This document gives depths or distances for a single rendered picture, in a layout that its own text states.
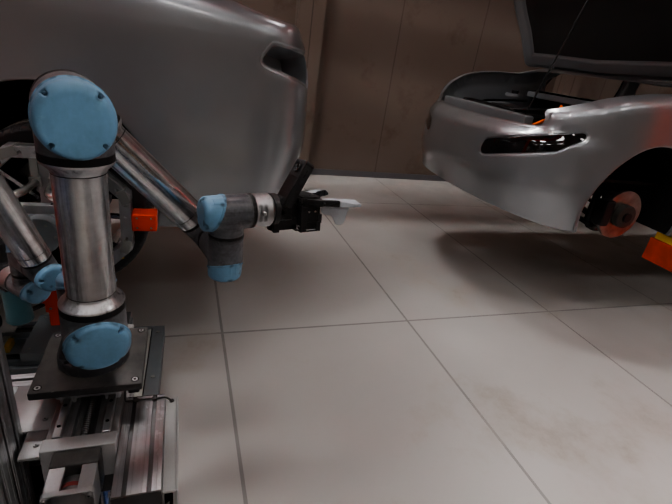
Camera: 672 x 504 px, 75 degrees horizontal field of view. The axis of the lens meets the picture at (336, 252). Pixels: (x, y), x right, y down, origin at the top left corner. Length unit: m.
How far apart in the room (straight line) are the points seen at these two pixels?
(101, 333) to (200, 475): 1.15
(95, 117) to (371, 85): 5.53
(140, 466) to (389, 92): 5.72
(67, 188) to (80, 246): 0.10
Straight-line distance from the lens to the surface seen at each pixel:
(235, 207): 0.93
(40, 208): 1.71
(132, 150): 0.98
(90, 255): 0.89
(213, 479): 1.97
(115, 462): 1.12
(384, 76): 6.24
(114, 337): 0.95
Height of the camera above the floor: 1.55
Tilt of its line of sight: 24 degrees down
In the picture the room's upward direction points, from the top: 9 degrees clockwise
